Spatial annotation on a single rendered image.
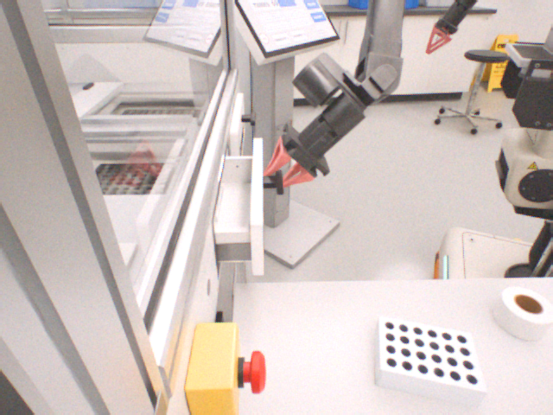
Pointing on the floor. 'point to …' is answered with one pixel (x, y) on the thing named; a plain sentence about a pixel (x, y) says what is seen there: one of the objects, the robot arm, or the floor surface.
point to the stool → (475, 88)
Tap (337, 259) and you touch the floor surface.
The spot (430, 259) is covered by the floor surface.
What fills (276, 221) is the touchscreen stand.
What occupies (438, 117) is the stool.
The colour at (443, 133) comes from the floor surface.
